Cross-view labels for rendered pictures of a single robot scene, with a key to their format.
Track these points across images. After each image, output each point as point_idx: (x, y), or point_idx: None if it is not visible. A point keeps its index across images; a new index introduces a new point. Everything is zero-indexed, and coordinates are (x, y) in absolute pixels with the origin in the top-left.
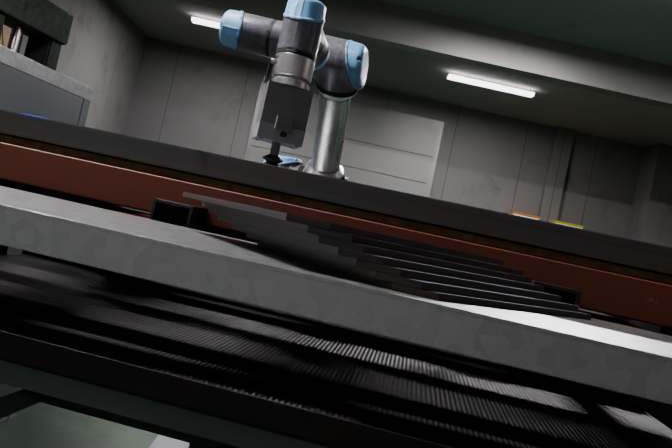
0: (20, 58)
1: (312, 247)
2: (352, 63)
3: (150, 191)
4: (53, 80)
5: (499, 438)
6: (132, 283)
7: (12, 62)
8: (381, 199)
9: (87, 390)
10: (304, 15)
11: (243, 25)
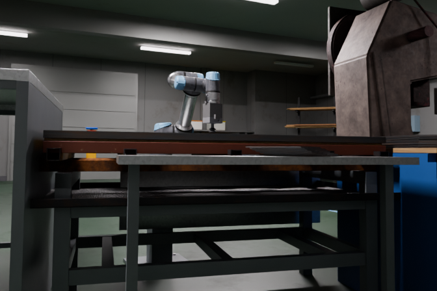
0: (56, 101)
1: (298, 152)
2: None
3: (221, 148)
4: (59, 106)
5: None
6: None
7: (56, 104)
8: (282, 138)
9: (212, 209)
10: (216, 78)
11: (186, 82)
